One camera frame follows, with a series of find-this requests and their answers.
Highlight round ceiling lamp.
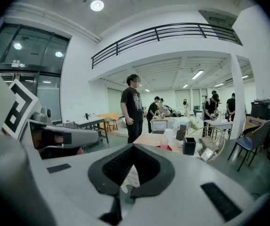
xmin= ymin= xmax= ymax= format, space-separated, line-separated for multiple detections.
xmin=90 ymin=0 xmax=105 ymax=12

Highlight yellow bench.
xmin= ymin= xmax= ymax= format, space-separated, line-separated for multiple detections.
xmin=96 ymin=112 xmax=119 ymax=127

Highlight small white table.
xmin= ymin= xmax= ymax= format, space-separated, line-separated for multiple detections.
xmin=205 ymin=119 xmax=234 ymax=138

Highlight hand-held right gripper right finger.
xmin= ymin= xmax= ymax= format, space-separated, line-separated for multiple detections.
xmin=123 ymin=143 xmax=255 ymax=226

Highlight black cabinet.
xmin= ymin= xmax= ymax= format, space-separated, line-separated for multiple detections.
xmin=251 ymin=99 xmax=270 ymax=121

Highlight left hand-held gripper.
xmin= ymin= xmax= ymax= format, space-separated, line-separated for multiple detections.
xmin=2 ymin=78 xmax=100 ymax=160

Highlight black square box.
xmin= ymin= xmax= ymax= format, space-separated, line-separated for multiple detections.
xmin=183 ymin=137 xmax=197 ymax=156

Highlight grey fisheye camera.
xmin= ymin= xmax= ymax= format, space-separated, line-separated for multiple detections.
xmin=32 ymin=106 xmax=52 ymax=122

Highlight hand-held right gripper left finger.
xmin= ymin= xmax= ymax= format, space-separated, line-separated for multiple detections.
xmin=41 ymin=143 xmax=136 ymax=226

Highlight blue chair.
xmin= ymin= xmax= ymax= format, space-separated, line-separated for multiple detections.
xmin=228 ymin=120 xmax=270 ymax=172

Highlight black balcony railing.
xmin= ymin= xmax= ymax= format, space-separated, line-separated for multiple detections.
xmin=91 ymin=23 xmax=243 ymax=70

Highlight table with beige flower tablecloth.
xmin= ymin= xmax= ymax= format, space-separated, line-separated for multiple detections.
xmin=133 ymin=134 xmax=201 ymax=159

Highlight cardboard box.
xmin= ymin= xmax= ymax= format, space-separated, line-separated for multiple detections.
xmin=245 ymin=116 xmax=267 ymax=136

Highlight black-legged grey table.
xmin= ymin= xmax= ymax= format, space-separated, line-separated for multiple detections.
xmin=74 ymin=116 xmax=110 ymax=144

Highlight black picture frame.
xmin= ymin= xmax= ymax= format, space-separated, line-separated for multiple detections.
xmin=200 ymin=147 xmax=217 ymax=162

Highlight white flowers in vase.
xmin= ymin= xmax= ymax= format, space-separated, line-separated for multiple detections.
xmin=188 ymin=120 xmax=200 ymax=137

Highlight white paper cup stack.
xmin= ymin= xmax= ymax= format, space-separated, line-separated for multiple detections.
xmin=164 ymin=128 xmax=174 ymax=148

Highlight long ceiling light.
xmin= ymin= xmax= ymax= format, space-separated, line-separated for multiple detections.
xmin=191 ymin=69 xmax=205 ymax=80

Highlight gold wire round rack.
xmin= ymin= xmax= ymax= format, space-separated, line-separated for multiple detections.
xmin=186 ymin=126 xmax=226 ymax=162

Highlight glass door wall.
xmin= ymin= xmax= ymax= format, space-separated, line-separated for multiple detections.
xmin=0 ymin=24 xmax=70 ymax=125

